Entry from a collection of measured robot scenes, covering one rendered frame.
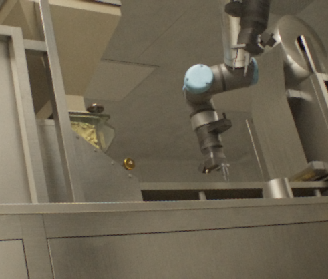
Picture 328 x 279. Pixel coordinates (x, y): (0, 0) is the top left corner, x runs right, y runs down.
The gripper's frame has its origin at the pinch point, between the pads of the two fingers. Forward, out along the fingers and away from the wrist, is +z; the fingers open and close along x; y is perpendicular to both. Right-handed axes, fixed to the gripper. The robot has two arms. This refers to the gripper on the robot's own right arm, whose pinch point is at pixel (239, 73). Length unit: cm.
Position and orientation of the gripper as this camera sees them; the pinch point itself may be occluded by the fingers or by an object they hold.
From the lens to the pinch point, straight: 169.6
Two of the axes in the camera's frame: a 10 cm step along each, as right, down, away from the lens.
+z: -1.7, 9.7, -1.9
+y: 7.3, -0.1, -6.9
